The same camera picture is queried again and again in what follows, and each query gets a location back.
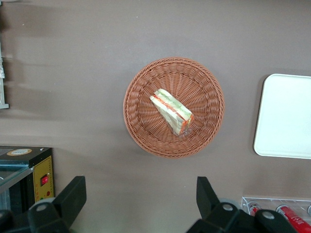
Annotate white tray with snack packs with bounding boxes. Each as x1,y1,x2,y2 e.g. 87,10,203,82
0,56,10,110

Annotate beige rectangular tray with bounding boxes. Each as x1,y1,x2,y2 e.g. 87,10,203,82
253,73,311,160

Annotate clear acrylic bottle rack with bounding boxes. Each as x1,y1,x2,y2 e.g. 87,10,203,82
241,196,311,233

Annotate black food warmer cabinet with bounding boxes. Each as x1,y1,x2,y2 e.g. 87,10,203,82
0,145,54,212

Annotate triangle sandwich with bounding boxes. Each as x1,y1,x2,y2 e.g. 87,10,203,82
149,88,194,136

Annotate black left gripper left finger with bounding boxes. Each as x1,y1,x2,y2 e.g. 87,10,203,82
28,176,87,233

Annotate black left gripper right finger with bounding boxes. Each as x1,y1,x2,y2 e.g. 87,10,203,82
186,176,243,233

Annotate round brown wicker basket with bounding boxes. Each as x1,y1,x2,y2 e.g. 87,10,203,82
123,57,225,160

